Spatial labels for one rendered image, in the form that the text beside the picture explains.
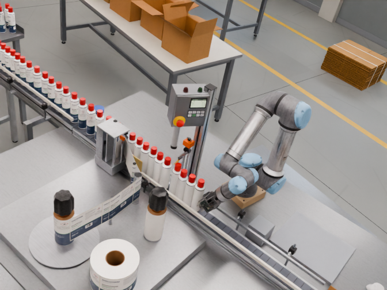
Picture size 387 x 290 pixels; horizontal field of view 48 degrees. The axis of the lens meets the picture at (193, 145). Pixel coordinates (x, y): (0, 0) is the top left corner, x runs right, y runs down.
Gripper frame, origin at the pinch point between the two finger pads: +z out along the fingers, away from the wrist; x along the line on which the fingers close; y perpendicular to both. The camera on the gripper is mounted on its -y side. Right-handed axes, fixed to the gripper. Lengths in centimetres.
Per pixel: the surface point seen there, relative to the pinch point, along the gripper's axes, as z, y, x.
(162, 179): 10.6, 3.1, -22.9
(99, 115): 27, 2, -73
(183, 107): -29, -2, -44
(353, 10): 121, -571, -84
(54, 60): 229, -126, -211
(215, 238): -1.0, 5.6, 16.8
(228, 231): -4.1, -1.3, 18.1
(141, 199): 18.1, 15.9, -20.5
